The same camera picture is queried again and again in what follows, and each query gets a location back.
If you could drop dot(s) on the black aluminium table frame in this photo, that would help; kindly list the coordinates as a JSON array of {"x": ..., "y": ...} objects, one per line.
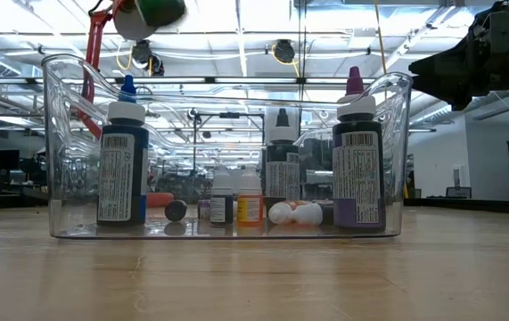
[{"x": 481, "y": 204}]

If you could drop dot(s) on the small yellow food coloring bottle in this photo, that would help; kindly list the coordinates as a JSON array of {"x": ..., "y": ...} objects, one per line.
[{"x": 249, "y": 209}]

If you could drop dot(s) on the clear plastic bin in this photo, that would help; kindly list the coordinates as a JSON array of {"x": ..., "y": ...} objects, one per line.
[{"x": 58, "y": 134}]

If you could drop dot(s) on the small red food coloring bottle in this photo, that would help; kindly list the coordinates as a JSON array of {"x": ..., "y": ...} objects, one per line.
[{"x": 312, "y": 215}]

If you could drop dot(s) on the black monitor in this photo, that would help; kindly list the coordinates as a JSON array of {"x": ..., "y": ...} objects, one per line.
[{"x": 4, "y": 160}]

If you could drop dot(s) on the red desk lamp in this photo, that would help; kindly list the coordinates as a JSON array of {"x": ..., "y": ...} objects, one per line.
[{"x": 95, "y": 35}]

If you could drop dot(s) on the large blue-capped food coloring bottle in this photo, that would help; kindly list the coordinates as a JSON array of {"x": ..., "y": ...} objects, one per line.
[{"x": 122, "y": 178}]

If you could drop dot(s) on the large black-capped food coloring bottle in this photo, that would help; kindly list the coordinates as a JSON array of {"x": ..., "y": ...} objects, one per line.
[{"x": 283, "y": 174}]

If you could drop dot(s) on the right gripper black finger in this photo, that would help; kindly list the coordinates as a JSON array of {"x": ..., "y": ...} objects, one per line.
[
  {"x": 439, "y": 80},
  {"x": 454, "y": 62}
]

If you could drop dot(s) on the small purple food coloring bottle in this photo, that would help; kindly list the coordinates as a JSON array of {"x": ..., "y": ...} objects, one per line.
[{"x": 204, "y": 209}]

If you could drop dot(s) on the black computer case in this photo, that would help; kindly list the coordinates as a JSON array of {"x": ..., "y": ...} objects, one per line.
[{"x": 318, "y": 153}]

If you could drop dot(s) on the small dark food coloring bottle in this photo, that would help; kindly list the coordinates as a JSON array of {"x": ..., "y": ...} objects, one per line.
[
  {"x": 221, "y": 209},
  {"x": 176, "y": 210}
]

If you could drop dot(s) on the large purple-capped food coloring bottle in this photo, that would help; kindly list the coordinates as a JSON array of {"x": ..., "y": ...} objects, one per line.
[{"x": 358, "y": 178}]

